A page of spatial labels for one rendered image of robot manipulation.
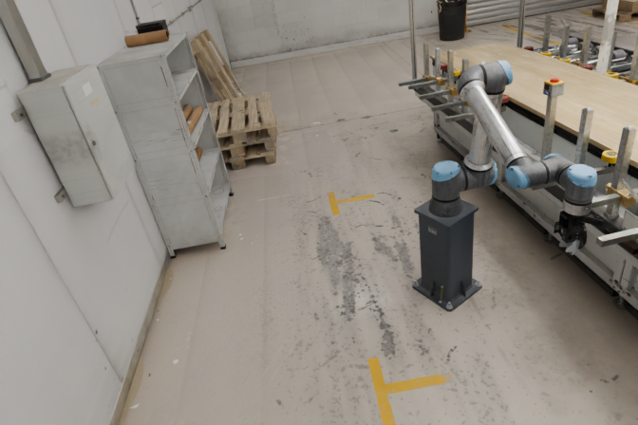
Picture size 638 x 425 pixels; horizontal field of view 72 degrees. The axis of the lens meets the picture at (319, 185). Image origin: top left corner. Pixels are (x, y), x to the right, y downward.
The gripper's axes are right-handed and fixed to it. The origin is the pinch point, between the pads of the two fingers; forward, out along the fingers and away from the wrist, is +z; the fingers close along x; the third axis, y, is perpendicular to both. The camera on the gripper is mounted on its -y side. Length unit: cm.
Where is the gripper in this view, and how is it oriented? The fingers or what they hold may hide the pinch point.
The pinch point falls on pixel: (573, 251)
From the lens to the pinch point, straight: 199.4
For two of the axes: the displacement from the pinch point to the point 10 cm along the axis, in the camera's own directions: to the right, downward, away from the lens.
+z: 1.5, 8.6, 4.9
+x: 1.9, 4.6, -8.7
